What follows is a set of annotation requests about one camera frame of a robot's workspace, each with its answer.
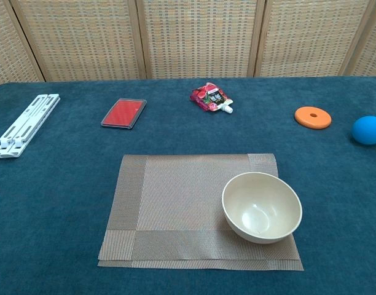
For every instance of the brown woven placemat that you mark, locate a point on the brown woven placemat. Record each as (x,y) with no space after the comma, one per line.
(175,199)

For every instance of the woven bamboo folding screen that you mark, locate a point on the woven bamboo folding screen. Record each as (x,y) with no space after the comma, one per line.
(191,37)

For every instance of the blue felt table cover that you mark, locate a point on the blue felt table cover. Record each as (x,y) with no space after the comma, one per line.
(53,215)

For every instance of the red ink pad case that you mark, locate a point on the red ink pad case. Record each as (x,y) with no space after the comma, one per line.
(123,113)

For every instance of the cream white small bowl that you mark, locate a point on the cream white small bowl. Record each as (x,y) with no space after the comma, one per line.
(261,209)

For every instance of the orange disc with hole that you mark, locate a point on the orange disc with hole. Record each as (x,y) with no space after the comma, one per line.
(304,118)

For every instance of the white folding laptop stand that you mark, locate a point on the white folding laptop stand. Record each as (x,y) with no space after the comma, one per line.
(14,139)

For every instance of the blue ball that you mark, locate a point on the blue ball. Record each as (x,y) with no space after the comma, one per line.
(367,130)

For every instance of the red drink pouch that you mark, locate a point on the red drink pouch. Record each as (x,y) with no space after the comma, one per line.
(209,96)

